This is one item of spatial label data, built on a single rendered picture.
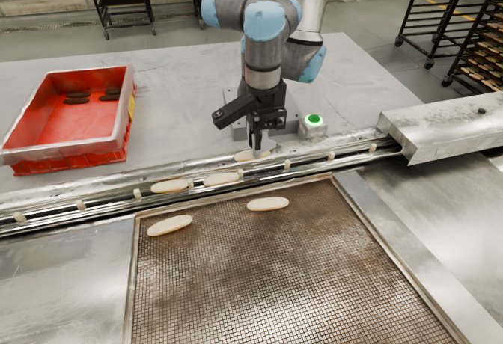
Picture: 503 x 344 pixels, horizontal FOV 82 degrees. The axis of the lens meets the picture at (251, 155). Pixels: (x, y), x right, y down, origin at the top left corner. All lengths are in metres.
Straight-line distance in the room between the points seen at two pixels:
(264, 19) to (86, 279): 0.58
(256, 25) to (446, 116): 0.73
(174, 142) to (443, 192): 0.83
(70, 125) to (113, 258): 0.65
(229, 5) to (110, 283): 0.61
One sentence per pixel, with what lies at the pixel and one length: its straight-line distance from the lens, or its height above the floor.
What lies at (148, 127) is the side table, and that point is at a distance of 1.09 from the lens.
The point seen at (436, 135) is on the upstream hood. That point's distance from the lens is 1.00.
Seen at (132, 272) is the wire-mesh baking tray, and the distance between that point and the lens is 0.64.
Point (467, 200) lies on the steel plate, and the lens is 1.00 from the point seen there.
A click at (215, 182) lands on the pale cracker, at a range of 0.80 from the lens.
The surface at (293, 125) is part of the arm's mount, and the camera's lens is 0.99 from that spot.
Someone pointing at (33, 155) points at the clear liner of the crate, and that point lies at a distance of 1.01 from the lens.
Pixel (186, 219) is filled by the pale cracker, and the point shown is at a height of 0.91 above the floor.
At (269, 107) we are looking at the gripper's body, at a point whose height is 1.08.
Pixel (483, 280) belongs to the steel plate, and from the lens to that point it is 0.86.
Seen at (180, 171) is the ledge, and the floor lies 0.86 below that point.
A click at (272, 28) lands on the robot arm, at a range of 0.57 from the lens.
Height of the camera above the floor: 1.46
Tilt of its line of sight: 44 degrees down
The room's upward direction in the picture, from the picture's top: straight up
